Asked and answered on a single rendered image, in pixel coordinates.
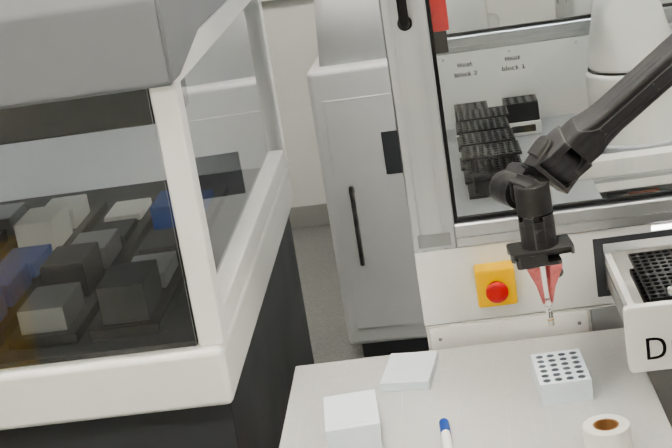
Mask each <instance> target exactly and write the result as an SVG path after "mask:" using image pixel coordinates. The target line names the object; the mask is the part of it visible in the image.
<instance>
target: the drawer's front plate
mask: <svg viewBox="0 0 672 448"><path fill-rule="evenodd" d="M623 320H624V331H625V341H626V352H627V362H628V367H629V369H630V371H631V372H632V373H639V372H647V371H656V370H665V369H672V300H665V301H656V302H648V303H640V304H631V305H626V306H624V307H623ZM646 338H661V339H663V340H664V341H665V343H666V353H665V355H664V356H663V357H661V358H658V359H651V360H647V349H646ZM649 346H650V357H655V356H659V355H660V354H661V353H662V352H663V345H662V343H661V342H660V341H658V340H650V341H649Z"/></svg>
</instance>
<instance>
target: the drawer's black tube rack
mask: <svg viewBox="0 0 672 448"><path fill-rule="evenodd" d="M628 258H629V260H630V262H631V264H632V266H633V268H632V269H629V272H630V276H631V278H632V280H633V282H634V284H635V286H636V288H637V290H638V292H639V294H640V296H641V298H642V300H643V302H644V303H648V302H651V301H650V299H649V295H650V294H659V293H667V292H668V289H667V288H668V287H669V286H672V249H664V250H655V251H647V252H639V253H631V254H628Z"/></svg>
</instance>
